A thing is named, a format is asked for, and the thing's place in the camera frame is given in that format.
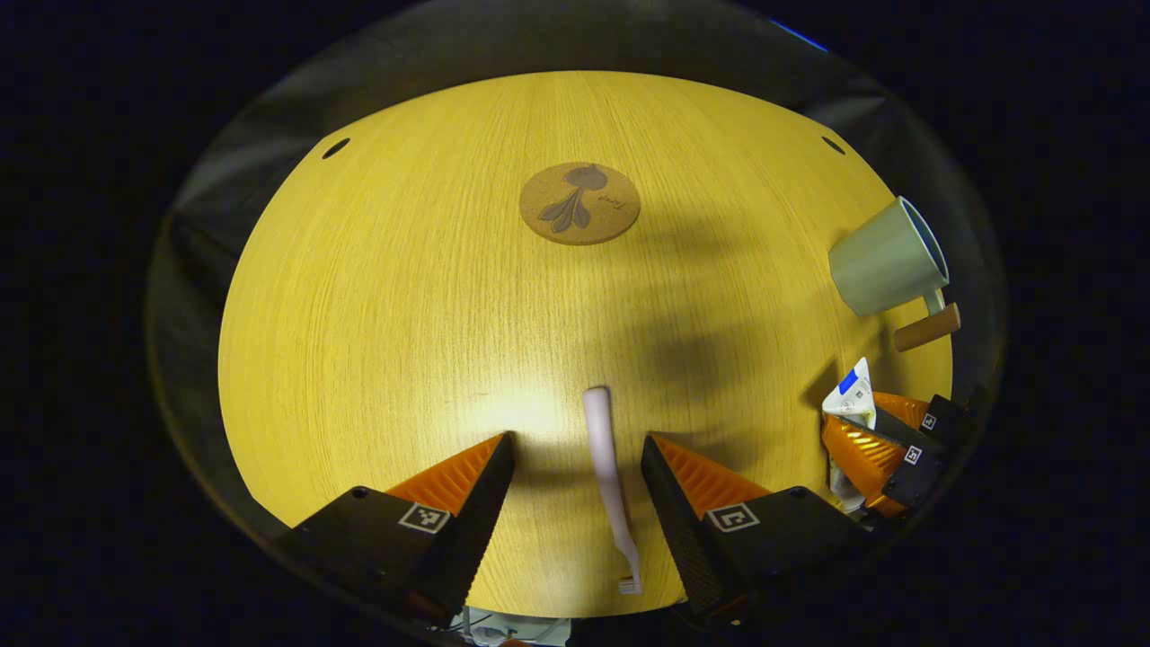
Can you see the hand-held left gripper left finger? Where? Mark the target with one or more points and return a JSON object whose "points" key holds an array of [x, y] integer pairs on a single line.
{"points": [[481, 530]]}

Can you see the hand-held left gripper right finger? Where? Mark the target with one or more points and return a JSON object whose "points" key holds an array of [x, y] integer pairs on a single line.
{"points": [[674, 530]]}

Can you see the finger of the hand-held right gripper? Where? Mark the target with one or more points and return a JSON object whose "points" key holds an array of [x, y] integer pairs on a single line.
{"points": [[862, 463], [907, 415]]}

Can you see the white toothpaste tube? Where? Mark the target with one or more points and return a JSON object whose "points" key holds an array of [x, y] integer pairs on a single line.
{"points": [[853, 400]]}

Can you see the round cork coaster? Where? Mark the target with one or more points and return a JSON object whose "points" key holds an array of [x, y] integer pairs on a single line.
{"points": [[579, 203]]}

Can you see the wooden desktop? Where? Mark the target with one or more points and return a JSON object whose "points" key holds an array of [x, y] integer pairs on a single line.
{"points": [[404, 314]]}

